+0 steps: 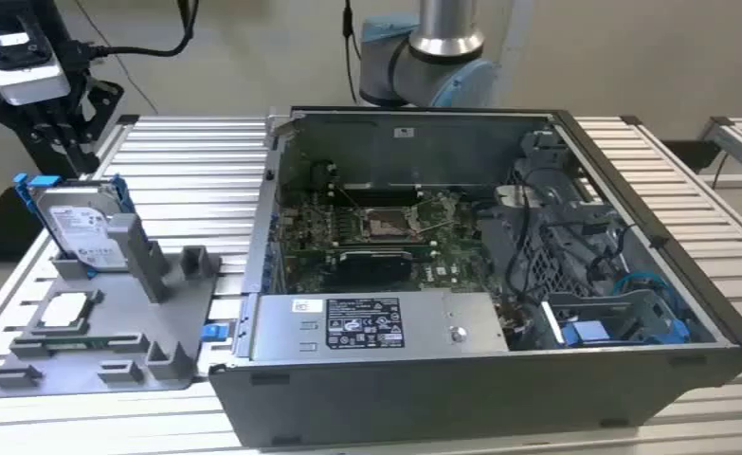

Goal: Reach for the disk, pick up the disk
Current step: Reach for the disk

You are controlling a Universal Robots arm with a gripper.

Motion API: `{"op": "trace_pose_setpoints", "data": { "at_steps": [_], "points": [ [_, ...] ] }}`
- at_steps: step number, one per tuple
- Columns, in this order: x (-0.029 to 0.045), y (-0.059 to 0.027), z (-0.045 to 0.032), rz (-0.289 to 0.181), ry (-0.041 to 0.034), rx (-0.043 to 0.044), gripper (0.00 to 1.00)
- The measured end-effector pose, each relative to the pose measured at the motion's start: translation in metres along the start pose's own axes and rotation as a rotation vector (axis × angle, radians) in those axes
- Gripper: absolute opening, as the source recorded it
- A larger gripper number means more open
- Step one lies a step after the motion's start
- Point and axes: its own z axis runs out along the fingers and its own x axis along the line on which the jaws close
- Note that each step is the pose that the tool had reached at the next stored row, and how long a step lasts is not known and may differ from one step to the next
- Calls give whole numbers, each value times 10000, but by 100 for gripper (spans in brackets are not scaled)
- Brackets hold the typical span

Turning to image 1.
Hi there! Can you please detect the black graphics card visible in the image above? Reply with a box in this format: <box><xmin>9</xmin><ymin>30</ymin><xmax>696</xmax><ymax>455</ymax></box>
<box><xmin>325</xmin><ymin>249</ymin><xmax>414</xmax><ymax>291</ymax></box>

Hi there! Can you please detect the light blue wire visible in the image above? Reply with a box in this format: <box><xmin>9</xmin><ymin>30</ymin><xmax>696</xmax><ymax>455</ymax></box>
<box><xmin>613</xmin><ymin>273</ymin><xmax>673</xmax><ymax>317</ymax></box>

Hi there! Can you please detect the grey metal disk bay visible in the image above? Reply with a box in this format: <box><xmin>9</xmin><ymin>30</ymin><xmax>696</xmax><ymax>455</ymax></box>
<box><xmin>477</xmin><ymin>130</ymin><xmax>695</xmax><ymax>352</ymax></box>

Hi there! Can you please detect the green RAM stick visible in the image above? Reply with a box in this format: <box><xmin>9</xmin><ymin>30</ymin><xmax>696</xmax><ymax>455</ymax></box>
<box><xmin>26</xmin><ymin>334</ymin><xmax>145</xmax><ymax>350</ymax></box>

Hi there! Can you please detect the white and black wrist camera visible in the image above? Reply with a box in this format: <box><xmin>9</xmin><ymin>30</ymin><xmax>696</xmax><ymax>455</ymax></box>
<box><xmin>0</xmin><ymin>0</ymin><xmax>74</xmax><ymax>106</ymax></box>

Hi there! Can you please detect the blue plastic disk carrier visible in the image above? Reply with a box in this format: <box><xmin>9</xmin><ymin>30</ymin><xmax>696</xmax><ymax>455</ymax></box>
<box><xmin>560</xmin><ymin>317</ymin><xmax>692</xmax><ymax>345</ymax></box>

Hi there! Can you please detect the black monitor stand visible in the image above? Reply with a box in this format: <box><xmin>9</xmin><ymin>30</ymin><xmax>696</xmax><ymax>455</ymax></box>
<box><xmin>0</xmin><ymin>136</ymin><xmax>85</xmax><ymax>263</ymax></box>

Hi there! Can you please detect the short black wire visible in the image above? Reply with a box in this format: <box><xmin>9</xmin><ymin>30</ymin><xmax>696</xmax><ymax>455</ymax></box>
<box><xmin>588</xmin><ymin>222</ymin><xmax>655</xmax><ymax>285</ymax></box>

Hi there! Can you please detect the thin black cable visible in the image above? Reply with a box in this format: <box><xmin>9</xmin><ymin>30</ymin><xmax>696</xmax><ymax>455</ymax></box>
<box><xmin>115</xmin><ymin>59</ymin><xmax>158</xmax><ymax>116</ymax></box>

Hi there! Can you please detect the green motherboard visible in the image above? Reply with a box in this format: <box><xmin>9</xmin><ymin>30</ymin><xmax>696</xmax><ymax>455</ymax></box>
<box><xmin>278</xmin><ymin>184</ymin><xmax>505</xmax><ymax>295</ymax></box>

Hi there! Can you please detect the grey parts rack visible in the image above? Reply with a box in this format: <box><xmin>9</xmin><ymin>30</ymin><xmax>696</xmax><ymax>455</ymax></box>
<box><xmin>0</xmin><ymin>212</ymin><xmax>227</xmax><ymax>399</ymax></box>

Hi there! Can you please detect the metal socket cover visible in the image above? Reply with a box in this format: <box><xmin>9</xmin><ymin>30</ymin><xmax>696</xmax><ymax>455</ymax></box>
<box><xmin>412</xmin><ymin>191</ymin><xmax>468</xmax><ymax>231</ymax></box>

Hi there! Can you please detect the hard disk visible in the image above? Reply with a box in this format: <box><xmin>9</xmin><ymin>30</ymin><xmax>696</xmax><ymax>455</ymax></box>
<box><xmin>13</xmin><ymin>173</ymin><xmax>133</xmax><ymax>281</ymax></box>

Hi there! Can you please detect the black hanging cable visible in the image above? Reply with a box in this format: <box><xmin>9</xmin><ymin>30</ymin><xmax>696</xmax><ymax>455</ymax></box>
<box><xmin>342</xmin><ymin>0</ymin><xmax>360</xmax><ymax>104</ymax></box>

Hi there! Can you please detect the silver power supply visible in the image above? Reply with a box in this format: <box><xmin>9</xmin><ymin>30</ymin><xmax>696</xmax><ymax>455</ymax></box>
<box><xmin>247</xmin><ymin>291</ymin><xmax>512</xmax><ymax>359</ymax></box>

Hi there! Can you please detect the CPU socket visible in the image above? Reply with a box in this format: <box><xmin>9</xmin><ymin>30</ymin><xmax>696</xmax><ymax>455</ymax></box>
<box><xmin>361</xmin><ymin>206</ymin><xmax>424</xmax><ymax>243</ymax></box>

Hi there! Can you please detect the thin wire locking lever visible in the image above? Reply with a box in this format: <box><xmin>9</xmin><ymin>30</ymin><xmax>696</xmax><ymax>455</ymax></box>
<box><xmin>336</xmin><ymin>183</ymin><xmax>368</xmax><ymax>212</ymax></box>

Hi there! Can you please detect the thick black camera cable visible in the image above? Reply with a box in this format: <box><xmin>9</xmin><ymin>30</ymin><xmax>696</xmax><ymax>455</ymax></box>
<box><xmin>77</xmin><ymin>0</ymin><xmax>195</xmax><ymax>61</ymax></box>

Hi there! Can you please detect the black box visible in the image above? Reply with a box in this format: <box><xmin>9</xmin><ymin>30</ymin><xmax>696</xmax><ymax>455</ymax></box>
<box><xmin>660</xmin><ymin>139</ymin><xmax>721</xmax><ymax>173</ymax></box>

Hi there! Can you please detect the black open PC case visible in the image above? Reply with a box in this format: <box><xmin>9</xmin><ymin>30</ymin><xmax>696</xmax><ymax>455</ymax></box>
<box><xmin>207</xmin><ymin>104</ymin><xmax>742</xmax><ymax>449</ymax></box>

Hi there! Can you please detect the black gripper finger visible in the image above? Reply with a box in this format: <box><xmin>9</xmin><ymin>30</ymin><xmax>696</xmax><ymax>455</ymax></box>
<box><xmin>0</xmin><ymin>89</ymin><xmax>81</xmax><ymax>174</ymax></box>
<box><xmin>71</xmin><ymin>77</ymin><xmax>126</xmax><ymax>173</ymax></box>

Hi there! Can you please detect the silver CPU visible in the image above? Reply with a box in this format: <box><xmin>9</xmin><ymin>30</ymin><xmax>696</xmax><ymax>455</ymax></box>
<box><xmin>34</xmin><ymin>292</ymin><xmax>91</xmax><ymax>328</ymax></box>

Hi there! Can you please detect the long black wire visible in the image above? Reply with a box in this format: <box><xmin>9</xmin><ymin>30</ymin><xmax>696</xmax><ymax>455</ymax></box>
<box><xmin>502</xmin><ymin>166</ymin><xmax>600</xmax><ymax>304</ymax></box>

